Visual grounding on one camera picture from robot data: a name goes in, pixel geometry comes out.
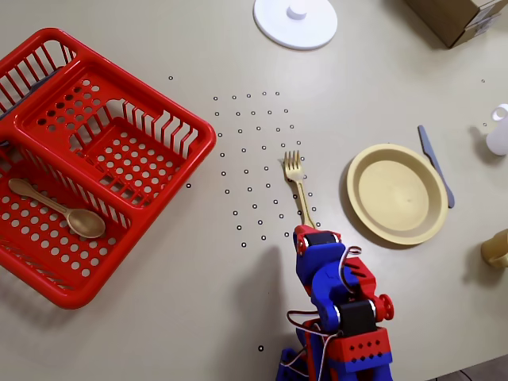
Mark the yellow-brown plastic cup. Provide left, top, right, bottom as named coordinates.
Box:
left=480, top=229, right=508, bottom=270

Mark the grey-blue plastic knife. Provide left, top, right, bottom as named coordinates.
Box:
left=417, top=125, right=456, bottom=209

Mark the blue perforated robot base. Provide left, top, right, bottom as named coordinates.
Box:
left=276, top=348, right=314, bottom=381

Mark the brown cardboard box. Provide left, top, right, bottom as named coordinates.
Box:
left=402, top=0, right=508, bottom=50

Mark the beige plastic plate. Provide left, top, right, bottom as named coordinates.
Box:
left=346, top=143, right=449, bottom=246

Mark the white plastic bottle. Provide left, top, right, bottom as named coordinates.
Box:
left=486, top=103, right=508, bottom=156

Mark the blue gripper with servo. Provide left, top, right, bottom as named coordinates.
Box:
left=293, top=225, right=347, bottom=287

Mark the gold plastic spoon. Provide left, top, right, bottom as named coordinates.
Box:
left=7, top=178, right=107, bottom=240

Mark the white-red wrist servo wire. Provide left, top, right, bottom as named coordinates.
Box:
left=340, top=245, right=363, bottom=302

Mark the white round lid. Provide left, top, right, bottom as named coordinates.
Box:
left=252, top=0, right=339, bottom=51

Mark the red plastic dish basket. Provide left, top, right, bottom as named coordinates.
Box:
left=0, top=26, right=218, bottom=310

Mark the red-white base servo wire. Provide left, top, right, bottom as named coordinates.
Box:
left=286, top=309, right=338, bottom=381

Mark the beige plastic fork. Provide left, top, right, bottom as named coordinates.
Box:
left=282, top=149, right=319, bottom=231

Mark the dark grey flat object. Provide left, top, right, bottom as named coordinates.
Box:
left=0, top=69, right=63, bottom=120

